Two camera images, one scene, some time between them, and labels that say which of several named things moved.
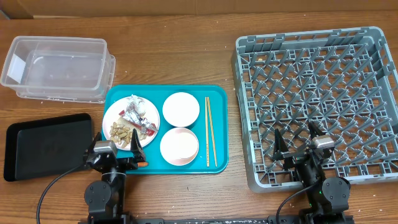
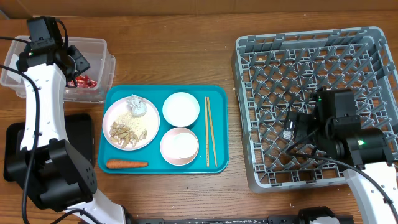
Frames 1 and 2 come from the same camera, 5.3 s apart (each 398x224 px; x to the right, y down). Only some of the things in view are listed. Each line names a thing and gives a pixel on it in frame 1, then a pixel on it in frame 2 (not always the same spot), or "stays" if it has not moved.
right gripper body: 293,158 -> 304,126
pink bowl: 179,146 stays
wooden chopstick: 212,131 stays
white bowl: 181,109 stays
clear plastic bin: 60,69 stays
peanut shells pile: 122,134 stays
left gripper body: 128,163 -> 79,62
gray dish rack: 344,81 stays
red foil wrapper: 142,124 -> 83,81
